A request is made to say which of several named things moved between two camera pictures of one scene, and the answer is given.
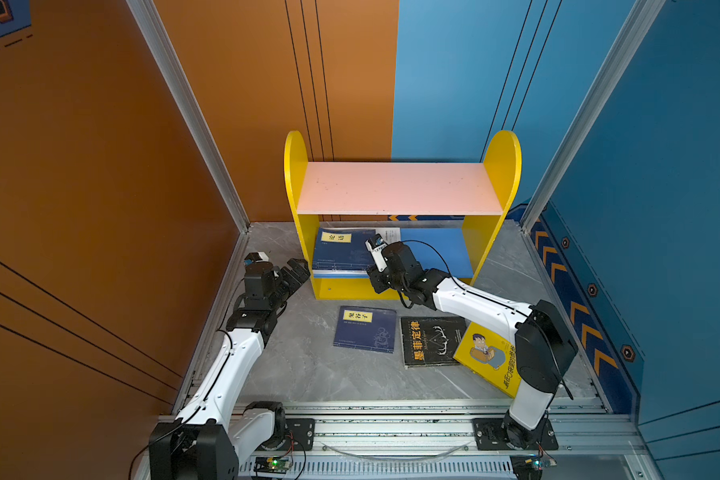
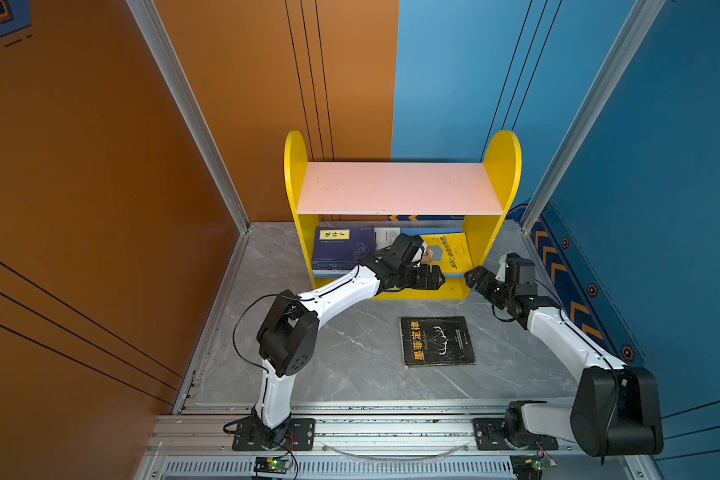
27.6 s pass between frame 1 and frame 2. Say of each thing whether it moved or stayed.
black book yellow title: stayed
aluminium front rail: stayed
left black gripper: moved
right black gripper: moved
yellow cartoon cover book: moved
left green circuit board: stayed
